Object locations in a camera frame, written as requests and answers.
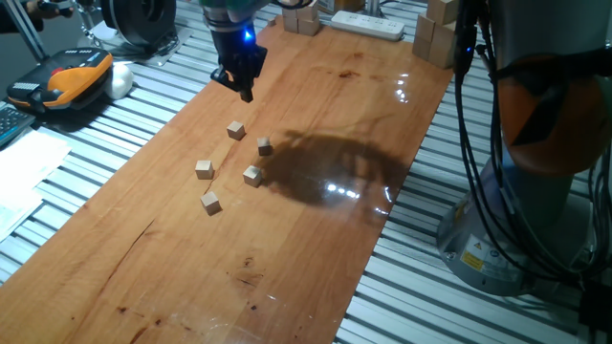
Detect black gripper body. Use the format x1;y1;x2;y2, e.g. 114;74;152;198
212;22;269;69

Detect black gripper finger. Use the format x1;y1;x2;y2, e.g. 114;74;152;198
240;65;265;93
209;65;254;103

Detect dark sleeved forearm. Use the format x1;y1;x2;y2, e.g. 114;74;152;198
0;7;34;34

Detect person left hand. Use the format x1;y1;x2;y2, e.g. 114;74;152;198
26;0;74;20

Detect medium wooden block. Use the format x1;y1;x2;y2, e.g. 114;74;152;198
281;5;300;33
295;0;320;37

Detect white computer mouse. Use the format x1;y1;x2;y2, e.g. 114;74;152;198
103;62;135;100

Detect white power strip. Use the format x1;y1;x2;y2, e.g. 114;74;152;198
330;10;406;42

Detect orange black teach pendant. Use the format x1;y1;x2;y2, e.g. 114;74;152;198
6;47;115;114

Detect large wooden block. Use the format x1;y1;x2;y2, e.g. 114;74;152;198
411;35;432;62
427;23;459;70
415;12;437;43
426;0;461;26

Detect glossy wooden board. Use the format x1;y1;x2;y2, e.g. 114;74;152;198
0;21;454;344

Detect white paper sheets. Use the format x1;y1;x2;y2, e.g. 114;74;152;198
0;129;73;240

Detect black computer keyboard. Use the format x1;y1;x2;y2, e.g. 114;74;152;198
0;102;37;147

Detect grey fan base plate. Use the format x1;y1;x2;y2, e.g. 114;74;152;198
91;21;193;67

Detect grey metal frame post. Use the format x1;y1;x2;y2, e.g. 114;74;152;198
2;0;50;62

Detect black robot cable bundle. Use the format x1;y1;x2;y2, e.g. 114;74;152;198
448;0;612;288

